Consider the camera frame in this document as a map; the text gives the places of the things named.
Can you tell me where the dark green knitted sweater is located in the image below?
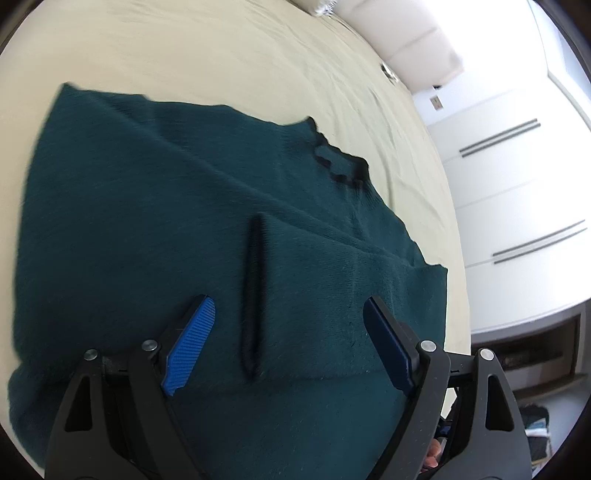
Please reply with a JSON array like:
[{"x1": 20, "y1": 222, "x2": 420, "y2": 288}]
[{"x1": 9, "y1": 85, "x2": 447, "y2": 479}]

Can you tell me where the clothes pile on floor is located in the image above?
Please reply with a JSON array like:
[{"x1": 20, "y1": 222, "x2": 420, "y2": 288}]
[{"x1": 519, "y1": 404, "x2": 552, "y2": 469}]

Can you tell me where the left hand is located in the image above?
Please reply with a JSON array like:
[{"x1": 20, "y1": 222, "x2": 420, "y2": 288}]
[{"x1": 421, "y1": 439, "x2": 446, "y2": 473}]

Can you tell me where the dark open drawer compartment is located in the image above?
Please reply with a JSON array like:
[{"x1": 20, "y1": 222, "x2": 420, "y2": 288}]
[{"x1": 473, "y1": 314, "x2": 581, "y2": 396}]

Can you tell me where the white wardrobe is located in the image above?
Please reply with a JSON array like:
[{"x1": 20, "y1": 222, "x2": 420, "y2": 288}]
[{"x1": 417, "y1": 72, "x2": 590, "y2": 336}]

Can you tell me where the small white object on bed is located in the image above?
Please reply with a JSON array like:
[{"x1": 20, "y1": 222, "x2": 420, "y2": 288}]
[{"x1": 381, "y1": 63, "x2": 400, "y2": 83}]

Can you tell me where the beige padded headboard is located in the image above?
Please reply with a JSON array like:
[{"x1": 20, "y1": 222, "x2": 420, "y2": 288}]
[{"x1": 294, "y1": 0, "x2": 463, "y2": 89}]

